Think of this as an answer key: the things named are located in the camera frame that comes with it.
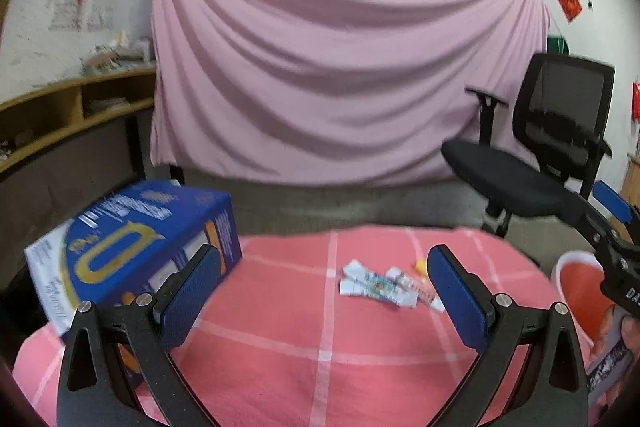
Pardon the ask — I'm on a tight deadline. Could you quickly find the pink checkered tablecloth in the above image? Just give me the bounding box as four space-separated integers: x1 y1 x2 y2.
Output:
12 223 601 427

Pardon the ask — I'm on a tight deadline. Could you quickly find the blue cardboard box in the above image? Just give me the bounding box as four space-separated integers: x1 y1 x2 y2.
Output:
24 180 242 350

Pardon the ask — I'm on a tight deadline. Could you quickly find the yellow small wrapper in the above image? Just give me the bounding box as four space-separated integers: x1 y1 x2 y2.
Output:
414 259 428 277

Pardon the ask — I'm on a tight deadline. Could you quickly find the black office chair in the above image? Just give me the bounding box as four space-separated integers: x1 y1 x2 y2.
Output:
440 53 615 239

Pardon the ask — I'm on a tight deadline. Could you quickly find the wooden cabinet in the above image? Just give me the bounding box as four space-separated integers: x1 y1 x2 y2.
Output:
620 154 640 207

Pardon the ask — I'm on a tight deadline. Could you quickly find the white tube wrapper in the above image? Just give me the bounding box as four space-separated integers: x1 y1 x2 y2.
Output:
385 267 445 313

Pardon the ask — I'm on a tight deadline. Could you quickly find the red hanging ornament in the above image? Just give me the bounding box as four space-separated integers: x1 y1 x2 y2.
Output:
631 81 640 122

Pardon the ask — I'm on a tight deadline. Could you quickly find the wooden shelf desk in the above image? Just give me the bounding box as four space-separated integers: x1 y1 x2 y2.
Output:
1 66 156 286

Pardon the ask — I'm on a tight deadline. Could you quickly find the pink hanging sheet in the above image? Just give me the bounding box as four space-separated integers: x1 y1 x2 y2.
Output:
150 0 550 186

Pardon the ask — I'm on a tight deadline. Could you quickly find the red plastic trash bucket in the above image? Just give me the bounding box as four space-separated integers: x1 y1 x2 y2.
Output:
551 251 613 347

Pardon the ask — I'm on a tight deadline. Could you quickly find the stack of books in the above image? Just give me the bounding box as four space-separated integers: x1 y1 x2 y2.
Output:
81 31 154 76

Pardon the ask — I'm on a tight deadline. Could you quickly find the green sign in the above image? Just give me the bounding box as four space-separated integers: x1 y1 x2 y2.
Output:
547 35 570 55

